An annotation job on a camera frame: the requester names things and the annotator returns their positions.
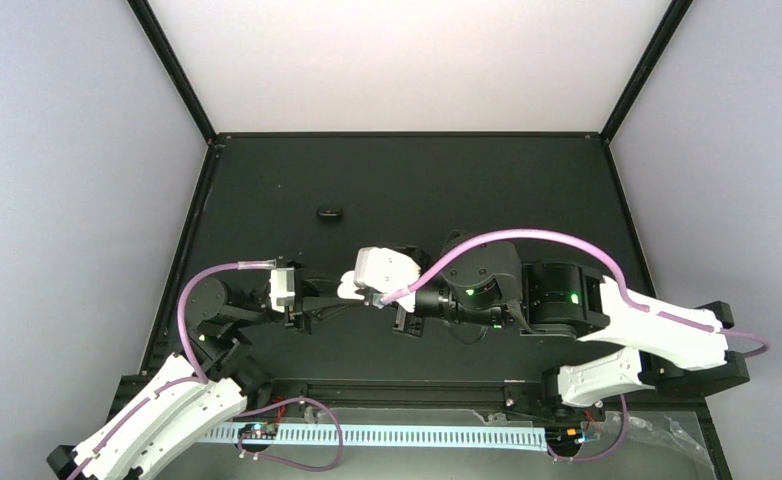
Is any white oval case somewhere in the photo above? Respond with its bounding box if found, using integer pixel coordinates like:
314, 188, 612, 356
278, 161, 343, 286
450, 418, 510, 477
336, 270, 365, 302

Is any black earbud charging case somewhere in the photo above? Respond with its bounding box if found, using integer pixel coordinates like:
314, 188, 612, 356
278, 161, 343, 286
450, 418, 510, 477
316, 206, 344, 223

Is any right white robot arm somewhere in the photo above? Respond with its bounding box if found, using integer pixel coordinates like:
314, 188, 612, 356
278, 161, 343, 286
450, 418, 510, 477
356, 229, 750, 419

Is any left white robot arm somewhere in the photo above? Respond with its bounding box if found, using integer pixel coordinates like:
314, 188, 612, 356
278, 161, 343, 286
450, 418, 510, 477
46, 260, 364, 479

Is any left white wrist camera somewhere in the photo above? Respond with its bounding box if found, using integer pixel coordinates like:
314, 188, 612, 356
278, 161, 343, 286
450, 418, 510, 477
269, 267, 296, 313

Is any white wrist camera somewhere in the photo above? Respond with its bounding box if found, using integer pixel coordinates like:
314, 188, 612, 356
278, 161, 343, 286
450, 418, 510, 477
354, 247, 420, 309
269, 267, 296, 313

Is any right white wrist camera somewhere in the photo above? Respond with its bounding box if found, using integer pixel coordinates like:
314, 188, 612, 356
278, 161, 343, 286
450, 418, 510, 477
354, 247, 420, 309

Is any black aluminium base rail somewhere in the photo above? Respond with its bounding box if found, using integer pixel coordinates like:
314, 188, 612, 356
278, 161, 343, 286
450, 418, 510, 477
109, 374, 710, 425

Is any light blue slotted cable duct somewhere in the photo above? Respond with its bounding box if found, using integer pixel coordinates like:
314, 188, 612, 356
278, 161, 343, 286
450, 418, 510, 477
199, 422, 547, 452

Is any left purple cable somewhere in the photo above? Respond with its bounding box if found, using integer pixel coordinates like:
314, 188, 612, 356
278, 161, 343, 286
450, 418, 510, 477
62, 258, 345, 480

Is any left back frame post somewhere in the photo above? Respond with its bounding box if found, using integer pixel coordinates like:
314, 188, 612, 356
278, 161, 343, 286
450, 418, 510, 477
127, 0, 217, 144

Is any frame post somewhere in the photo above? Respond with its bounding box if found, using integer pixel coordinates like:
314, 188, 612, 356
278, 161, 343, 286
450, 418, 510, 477
600, 0, 693, 144
127, 0, 217, 144

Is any right back frame post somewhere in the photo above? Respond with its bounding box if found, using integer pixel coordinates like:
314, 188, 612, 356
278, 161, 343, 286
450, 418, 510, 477
600, 0, 693, 144

